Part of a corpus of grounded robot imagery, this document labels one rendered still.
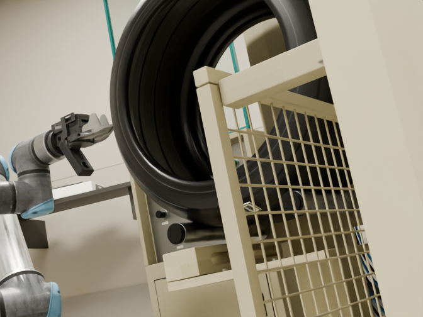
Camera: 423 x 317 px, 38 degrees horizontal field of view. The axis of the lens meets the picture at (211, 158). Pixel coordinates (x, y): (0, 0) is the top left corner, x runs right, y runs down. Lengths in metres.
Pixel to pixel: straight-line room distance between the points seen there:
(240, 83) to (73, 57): 4.57
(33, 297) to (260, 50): 0.95
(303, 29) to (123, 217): 3.69
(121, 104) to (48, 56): 3.91
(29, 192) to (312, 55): 1.25
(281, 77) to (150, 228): 1.80
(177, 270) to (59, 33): 4.16
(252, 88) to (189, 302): 1.64
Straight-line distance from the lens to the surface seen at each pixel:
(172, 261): 1.29
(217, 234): 1.37
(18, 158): 1.78
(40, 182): 1.75
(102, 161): 4.84
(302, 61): 0.59
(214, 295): 2.13
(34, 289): 1.90
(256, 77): 0.61
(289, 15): 1.17
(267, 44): 1.63
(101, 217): 4.80
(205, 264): 1.28
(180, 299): 2.22
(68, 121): 1.65
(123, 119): 1.38
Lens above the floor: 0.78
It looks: 12 degrees up
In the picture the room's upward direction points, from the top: 11 degrees counter-clockwise
